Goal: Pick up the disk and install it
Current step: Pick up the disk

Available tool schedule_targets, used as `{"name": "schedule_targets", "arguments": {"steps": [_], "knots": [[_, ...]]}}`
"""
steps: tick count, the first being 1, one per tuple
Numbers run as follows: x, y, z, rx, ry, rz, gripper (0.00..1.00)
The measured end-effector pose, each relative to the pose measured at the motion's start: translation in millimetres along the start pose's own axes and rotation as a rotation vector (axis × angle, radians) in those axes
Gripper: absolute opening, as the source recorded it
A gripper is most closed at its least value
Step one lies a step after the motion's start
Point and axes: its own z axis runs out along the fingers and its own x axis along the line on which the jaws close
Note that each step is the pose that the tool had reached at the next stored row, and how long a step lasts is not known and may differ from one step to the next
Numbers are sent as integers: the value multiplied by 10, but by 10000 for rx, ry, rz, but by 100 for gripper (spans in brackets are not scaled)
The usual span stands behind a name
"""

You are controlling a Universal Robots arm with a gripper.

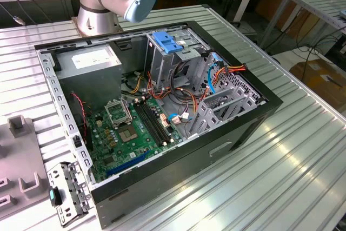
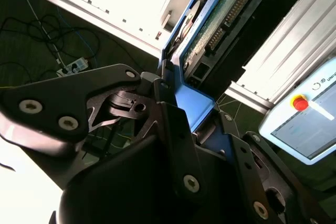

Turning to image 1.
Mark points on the grey metal disk bay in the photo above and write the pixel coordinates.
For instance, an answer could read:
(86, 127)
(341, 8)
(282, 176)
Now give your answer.
(205, 112)

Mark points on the black RAM slot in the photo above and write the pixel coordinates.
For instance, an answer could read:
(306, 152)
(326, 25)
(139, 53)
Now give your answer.
(147, 125)
(150, 124)
(157, 121)
(154, 122)

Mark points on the grey optical drive cage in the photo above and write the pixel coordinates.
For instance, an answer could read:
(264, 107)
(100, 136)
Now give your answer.
(159, 63)

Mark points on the CPU socket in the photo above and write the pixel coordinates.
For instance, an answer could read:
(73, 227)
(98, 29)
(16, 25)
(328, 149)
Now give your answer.
(127, 134)

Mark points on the blue plastic drive latch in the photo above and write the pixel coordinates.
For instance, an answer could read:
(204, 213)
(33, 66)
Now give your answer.
(167, 44)

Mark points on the green motherboard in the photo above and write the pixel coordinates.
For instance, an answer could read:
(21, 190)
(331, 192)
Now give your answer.
(135, 148)

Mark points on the black open PC case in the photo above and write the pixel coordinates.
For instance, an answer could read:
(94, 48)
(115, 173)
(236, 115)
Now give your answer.
(162, 177)

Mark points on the blue expansion slot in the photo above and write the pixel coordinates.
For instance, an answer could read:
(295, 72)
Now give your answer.
(127, 164)

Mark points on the grey power supply unit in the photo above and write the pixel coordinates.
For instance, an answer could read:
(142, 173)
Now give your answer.
(89, 85)

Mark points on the black case latch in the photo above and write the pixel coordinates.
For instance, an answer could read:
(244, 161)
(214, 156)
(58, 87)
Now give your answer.
(77, 142)

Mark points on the brown cardboard box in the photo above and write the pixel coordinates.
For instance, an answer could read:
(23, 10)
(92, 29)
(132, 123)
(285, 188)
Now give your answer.
(319, 79)

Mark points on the black clip with teal tab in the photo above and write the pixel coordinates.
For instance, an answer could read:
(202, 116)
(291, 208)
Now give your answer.
(55, 197)

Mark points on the grey parts rack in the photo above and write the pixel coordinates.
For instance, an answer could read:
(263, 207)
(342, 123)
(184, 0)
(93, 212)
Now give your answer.
(19, 158)

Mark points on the metal slat side table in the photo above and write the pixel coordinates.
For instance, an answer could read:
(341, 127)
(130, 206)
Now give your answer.
(313, 1)

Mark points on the pale blue device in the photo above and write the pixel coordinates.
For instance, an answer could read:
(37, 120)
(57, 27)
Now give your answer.
(343, 14)

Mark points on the metal card retention bracket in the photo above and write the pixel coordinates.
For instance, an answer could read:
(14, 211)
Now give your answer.
(71, 187)

